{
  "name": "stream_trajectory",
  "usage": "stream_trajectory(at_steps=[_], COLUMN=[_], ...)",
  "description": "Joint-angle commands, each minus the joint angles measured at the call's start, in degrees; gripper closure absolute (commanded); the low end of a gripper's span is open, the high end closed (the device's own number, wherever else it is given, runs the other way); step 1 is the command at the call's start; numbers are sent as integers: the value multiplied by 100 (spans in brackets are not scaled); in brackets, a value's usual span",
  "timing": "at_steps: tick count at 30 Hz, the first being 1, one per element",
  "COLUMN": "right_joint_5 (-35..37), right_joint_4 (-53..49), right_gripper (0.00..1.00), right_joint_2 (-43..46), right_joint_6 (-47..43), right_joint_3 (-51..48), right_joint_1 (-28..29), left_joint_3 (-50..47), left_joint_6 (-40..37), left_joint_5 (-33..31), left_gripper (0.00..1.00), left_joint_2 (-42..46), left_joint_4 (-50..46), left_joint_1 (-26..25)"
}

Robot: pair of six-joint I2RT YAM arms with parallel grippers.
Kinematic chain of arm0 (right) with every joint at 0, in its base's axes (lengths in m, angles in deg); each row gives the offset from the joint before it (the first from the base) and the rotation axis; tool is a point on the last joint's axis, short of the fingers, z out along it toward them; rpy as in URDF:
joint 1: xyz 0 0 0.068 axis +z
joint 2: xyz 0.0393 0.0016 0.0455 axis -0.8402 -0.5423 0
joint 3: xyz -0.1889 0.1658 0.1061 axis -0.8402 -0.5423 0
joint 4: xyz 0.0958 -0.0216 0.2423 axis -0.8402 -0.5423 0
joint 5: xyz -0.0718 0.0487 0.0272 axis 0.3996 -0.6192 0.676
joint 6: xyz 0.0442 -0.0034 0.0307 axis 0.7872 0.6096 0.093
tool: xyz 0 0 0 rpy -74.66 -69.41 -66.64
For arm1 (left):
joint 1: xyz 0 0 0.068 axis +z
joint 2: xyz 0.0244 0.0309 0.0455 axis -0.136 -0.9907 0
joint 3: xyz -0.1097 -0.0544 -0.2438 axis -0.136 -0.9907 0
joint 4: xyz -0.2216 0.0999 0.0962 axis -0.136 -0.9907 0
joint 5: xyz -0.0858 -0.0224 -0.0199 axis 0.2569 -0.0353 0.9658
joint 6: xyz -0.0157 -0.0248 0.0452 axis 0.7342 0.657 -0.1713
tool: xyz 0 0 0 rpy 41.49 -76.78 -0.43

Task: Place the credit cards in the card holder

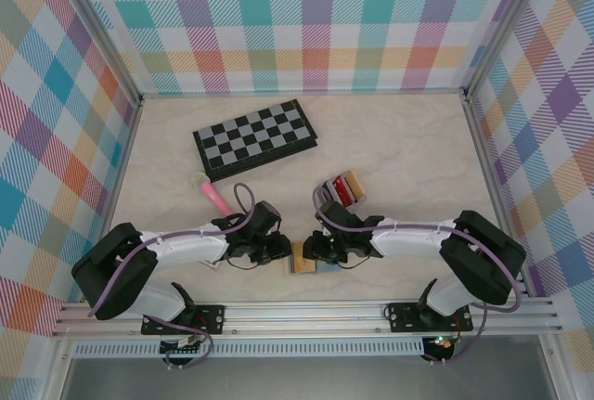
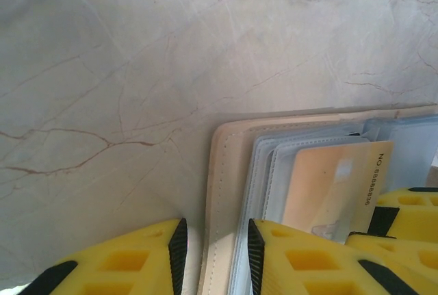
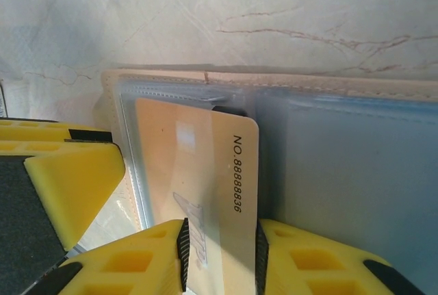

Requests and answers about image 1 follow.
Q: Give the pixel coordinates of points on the gold card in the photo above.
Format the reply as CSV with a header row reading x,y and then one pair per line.
x,y
301,266
355,184

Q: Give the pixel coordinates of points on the beige card holder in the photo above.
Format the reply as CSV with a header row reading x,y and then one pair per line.
x,y
290,270

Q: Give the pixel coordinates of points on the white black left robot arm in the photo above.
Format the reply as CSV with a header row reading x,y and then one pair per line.
x,y
185,247

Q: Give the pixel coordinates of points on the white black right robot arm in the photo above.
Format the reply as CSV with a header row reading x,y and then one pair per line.
x,y
408,240

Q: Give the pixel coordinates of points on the blue playing card deck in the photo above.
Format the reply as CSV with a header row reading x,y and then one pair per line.
x,y
211,265

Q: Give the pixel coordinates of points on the red card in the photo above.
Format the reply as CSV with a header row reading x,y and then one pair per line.
x,y
343,189

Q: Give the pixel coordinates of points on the pink toy microphone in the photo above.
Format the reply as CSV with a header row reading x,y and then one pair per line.
x,y
211,193

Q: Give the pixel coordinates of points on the black grey chessboard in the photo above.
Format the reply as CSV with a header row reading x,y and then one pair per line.
x,y
255,138

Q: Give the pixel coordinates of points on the grey metal panel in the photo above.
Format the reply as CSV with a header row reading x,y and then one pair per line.
x,y
301,379

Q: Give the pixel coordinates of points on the small circuit board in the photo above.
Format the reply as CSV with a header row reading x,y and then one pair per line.
x,y
441,342
181,346

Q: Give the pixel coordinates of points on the aluminium mounting rail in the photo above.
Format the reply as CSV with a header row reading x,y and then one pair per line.
x,y
301,316

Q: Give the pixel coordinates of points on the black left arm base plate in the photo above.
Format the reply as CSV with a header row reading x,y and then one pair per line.
x,y
211,318

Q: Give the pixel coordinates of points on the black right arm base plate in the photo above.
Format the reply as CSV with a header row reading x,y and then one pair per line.
x,y
401,316

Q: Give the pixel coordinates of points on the aluminium frame bar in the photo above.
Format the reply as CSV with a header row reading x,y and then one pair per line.
x,y
301,93
487,163
122,163

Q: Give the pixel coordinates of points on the aluminium frame post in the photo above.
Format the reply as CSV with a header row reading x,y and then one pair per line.
x,y
97,33
506,24

